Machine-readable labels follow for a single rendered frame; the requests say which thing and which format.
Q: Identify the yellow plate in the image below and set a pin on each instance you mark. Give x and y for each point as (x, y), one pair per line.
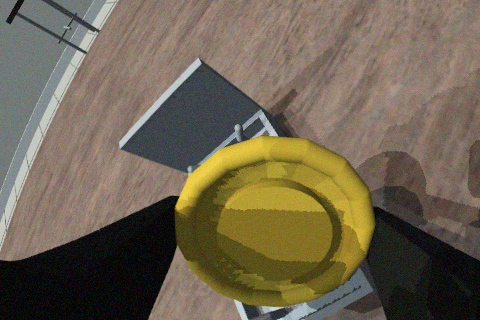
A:
(274, 221)

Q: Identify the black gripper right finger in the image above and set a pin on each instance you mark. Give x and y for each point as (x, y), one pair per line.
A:
(419, 277)

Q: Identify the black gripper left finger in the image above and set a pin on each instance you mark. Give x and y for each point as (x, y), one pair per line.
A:
(112, 274)

